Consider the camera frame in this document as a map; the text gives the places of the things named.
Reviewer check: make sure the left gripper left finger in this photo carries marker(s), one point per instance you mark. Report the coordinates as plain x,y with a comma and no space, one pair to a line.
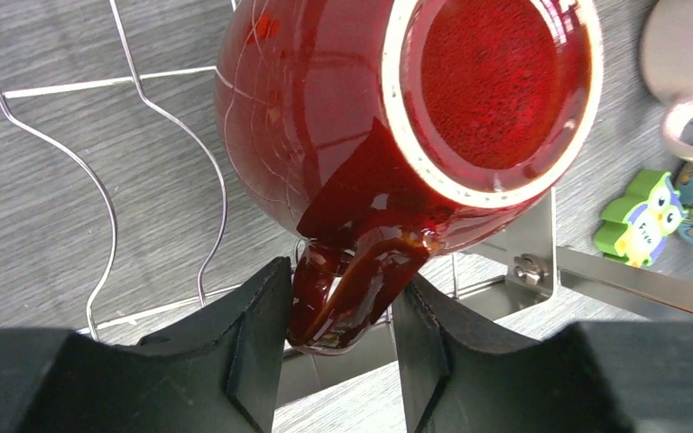
216,370

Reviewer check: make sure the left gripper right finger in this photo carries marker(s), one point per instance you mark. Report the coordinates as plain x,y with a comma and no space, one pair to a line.
461,372

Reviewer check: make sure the pale pink marbled mug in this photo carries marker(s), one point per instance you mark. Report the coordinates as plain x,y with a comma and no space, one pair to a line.
666,66

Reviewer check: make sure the green owl toy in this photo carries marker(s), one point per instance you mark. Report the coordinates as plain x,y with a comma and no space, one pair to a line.
636,225

